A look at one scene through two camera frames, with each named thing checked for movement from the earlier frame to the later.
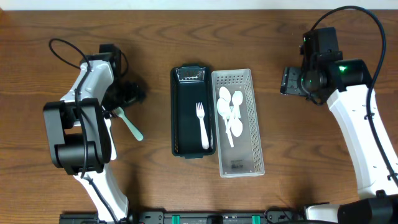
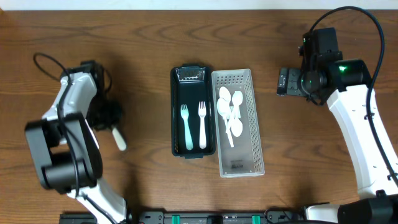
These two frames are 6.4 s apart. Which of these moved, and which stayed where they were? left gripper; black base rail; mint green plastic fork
Moved: mint green plastic fork; left gripper
Stayed: black base rail
